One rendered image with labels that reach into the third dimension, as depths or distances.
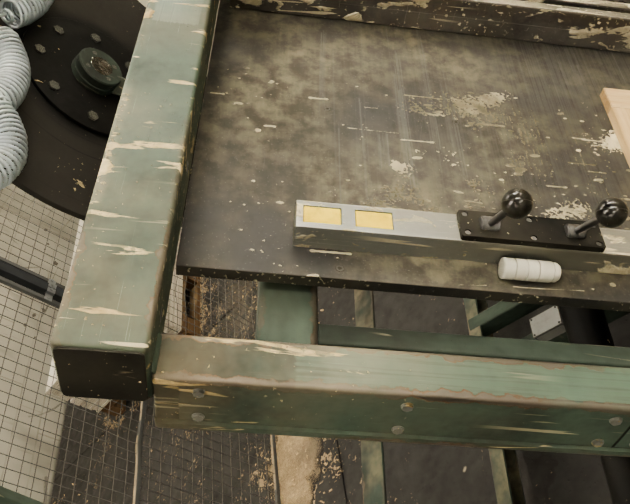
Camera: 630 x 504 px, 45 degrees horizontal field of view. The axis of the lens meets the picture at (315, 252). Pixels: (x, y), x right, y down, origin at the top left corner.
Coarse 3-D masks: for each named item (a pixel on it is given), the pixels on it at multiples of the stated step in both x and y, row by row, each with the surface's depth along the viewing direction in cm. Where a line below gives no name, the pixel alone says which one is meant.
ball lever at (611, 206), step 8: (608, 200) 92; (616, 200) 91; (600, 208) 92; (608, 208) 91; (616, 208) 91; (624, 208) 91; (600, 216) 92; (608, 216) 91; (616, 216) 91; (624, 216) 91; (568, 224) 102; (576, 224) 102; (584, 224) 99; (592, 224) 97; (608, 224) 92; (616, 224) 91; (568, 232) 102; (576, 232) 101; (584, 232) 102
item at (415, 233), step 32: (320, 224) 99; (352, 224) 100; (416, 224) 101; (448, 224) 102; (416, 256) 103; (448, 256) 103; (480, 256) 103; (512, 256) 103; (544, 256) 103; (576, 256) 103; (608, 256) 103
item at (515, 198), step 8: (512, 192) 90; (520, 192) 90; (528, 192) 91; (504, 200) 91; (512, 200) 90; (520, 200) 90; (528, 200) 90; (504, 208) 91; (512, 208) 90; (520, 208) 90; (528, 208) 90; (488, 216) 101; (496, 216) 97; (504, 216) 96; (512, 216) 91; (520, 216) 90; (480, 224) 101; (488, 224) 100; (496, 224) 101
